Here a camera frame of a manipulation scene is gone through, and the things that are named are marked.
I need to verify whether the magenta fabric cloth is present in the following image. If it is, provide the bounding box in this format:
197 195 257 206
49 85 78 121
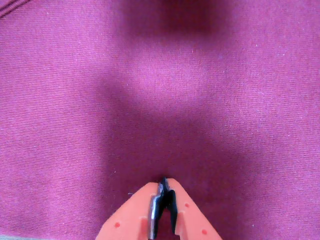
0 0 320 240

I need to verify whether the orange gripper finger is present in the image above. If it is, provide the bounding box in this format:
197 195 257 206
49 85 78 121
95 182 164 240
159 176 223 240

